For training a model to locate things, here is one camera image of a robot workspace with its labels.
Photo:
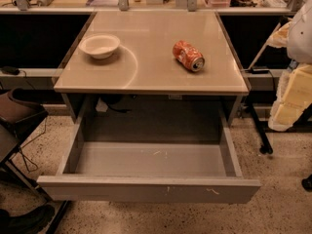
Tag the dark brown chair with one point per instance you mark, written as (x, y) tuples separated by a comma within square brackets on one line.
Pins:
[(19, 118)]

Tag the black stand leg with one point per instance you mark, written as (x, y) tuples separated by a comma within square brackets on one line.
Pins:
[(265, 147)]

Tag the black power adapter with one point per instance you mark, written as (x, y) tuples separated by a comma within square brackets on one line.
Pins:
[(10, 70)]

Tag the white bowl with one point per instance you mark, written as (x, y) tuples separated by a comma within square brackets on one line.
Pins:
[(99, 46)]

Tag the black shoe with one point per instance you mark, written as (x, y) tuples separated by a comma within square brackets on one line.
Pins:
[(30, 223), (307, 183)]

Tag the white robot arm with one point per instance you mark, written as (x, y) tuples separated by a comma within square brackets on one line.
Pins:
[(299, 47)]

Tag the orange soda can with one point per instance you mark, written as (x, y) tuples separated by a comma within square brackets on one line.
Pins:
[(190, 57)]

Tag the grey open top drawer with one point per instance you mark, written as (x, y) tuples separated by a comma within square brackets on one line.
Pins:
[(151, 150)]

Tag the grey cabinet with tan top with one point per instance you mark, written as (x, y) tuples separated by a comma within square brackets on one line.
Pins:
[(145, 64)]

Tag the black shoe at right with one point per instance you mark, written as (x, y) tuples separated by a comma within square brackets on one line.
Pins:
[(307, 183)]

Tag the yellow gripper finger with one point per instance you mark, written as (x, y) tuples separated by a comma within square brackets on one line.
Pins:
[(279, 36), (294, 95)]

